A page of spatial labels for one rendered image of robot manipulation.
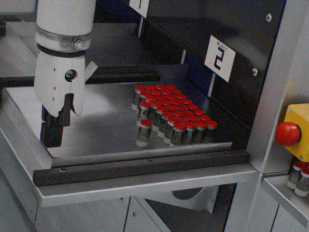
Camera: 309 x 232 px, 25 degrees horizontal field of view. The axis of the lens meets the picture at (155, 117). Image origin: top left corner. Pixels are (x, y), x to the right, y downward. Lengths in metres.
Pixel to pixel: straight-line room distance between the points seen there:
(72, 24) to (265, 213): 0.52
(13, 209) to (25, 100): 1.30
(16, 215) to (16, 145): 1.39
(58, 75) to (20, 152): 0.18
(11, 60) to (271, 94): 0.59
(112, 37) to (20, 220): 1.01
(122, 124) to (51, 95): 0.27
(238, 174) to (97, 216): 0.71
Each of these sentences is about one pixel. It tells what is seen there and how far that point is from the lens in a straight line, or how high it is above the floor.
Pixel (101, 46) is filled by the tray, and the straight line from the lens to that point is 1.67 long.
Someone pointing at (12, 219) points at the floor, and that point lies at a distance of 2.54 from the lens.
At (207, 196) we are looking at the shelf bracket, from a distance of 1.37.
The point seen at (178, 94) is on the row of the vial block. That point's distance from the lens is 1.36.
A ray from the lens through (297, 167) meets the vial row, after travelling 1.21.
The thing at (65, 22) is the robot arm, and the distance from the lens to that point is 1.02.
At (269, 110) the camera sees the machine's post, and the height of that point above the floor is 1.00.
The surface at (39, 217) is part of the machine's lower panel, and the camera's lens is 2.30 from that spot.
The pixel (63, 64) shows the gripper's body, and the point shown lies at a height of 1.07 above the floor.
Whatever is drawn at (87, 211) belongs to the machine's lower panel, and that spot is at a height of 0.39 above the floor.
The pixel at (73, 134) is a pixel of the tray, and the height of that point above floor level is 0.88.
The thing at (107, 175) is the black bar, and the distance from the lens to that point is 1.12.
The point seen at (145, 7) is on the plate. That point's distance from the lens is 1.57.
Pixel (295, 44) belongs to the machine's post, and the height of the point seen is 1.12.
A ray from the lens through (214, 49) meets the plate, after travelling 1.34.
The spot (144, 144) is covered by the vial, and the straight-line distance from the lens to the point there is 1.23.
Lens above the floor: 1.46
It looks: 25 degrees down
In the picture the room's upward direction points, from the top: 11 degrees clockwise
